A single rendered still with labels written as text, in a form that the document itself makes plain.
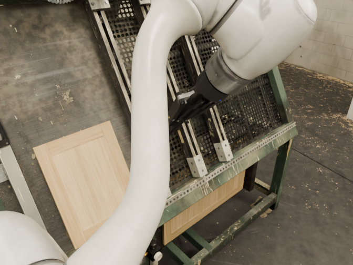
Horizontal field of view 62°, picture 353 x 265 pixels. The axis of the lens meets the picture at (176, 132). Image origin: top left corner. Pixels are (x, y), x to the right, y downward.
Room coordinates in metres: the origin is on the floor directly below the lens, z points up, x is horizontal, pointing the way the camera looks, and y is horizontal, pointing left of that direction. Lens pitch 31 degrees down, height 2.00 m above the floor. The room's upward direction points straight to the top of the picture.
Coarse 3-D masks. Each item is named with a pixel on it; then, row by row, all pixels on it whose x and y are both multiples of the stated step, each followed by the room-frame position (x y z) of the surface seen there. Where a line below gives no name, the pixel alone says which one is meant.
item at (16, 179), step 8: (0, 152) 0.96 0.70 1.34; (8, 152) 0.97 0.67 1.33; (0, 160) 0.97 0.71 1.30; (8, 160) 0.96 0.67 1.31; (16, 160) 0.97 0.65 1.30; (8, 168) 0.94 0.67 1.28; (16, 168) 0.95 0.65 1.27; (8, 176) 0.92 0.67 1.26; (16, 176) 0.93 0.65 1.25; (16, 184) 0.91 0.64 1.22; (24, 184) 0.93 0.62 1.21; (16, 192) 0.89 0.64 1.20; (24, 192) 0.91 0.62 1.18; (24, 200) 0.89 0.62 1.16; (32, 200) 0.90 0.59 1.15; (24, 208) 0.87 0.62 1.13; (32, 208) 0.88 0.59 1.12; (32, 216) 0.86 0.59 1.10; (40, 224) 0.86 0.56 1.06
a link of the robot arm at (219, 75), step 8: (216, 56) 0.55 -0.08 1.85; (208, 64) 0.56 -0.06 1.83; (216, 64) 0.54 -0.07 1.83; (224, 64) 0.52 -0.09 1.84; (208, 72) 0.55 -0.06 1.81; (216, 72) 0.53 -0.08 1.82; (224, 72) 0.52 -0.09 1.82; (232, 72) 0.51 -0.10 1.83; (216, 80) 0.53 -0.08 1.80; (224, 80) 0.52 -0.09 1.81; (232, 80) 0.52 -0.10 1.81; (240, 80) 0.52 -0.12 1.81; (248, 80) 0.52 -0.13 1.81; (216, 88) 0.54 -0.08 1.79; (224, 88) 0.53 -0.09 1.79; (232, 88) 0.53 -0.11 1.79; (240, 88) 0.53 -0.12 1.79
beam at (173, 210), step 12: (276, 132) 1.88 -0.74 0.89; (288, 132) 1.95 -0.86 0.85; (252, 144) 1.72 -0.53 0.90; (276, 144) 1.82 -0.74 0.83; (252, 156) 1.64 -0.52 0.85; (264, 156) 1.70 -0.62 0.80; (216, 168) 1.44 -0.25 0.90; (228, 168) 1.48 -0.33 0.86; (240, 168) 1.53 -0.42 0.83; (192, 180) 1.33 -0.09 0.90; (216, 180) 1.39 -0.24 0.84; (228, 180) 1.44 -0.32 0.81; (192, 192) 1.27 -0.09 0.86; (204, 192) 1.31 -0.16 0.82; (180, 204) 1.19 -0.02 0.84; (192, 204) 1.23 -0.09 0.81; (168, 216) 1.12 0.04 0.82; (72, 252) 0.84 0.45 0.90
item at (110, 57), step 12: (84, 0) 1.57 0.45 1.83; (96, 0) 1.52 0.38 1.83; (96, 12) 1.52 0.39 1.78; (96, 24) 1.50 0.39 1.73; (108, 24) 1.53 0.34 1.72; (96, 36) 1.51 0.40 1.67; (108, 36) 1.50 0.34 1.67; (108, 48) 1.45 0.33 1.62; (108, 60) 1.44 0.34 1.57; (120, 60) 1.45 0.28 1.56; (120, 72) 1.44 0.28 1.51; (120, 84) 1.38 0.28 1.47; (120, 96) 1.38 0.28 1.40; (168, 192) 1.18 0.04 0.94
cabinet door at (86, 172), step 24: (48, 144) 1.08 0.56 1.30; (72, 144) 1.13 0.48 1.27; (96, 144) 1.19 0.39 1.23; (48, 168) 1.02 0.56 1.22; (72, 168) 1.07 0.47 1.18; (96, 168) 1.12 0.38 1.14; (120, 168) 1.18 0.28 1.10; (72, 192) 1.01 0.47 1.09; (96, 192) 1.05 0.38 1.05; (120, 192) 1.11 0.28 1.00; (72, 216) 0.94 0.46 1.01; (96, 216) 0.99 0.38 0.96; (72, 240) 0.88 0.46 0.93
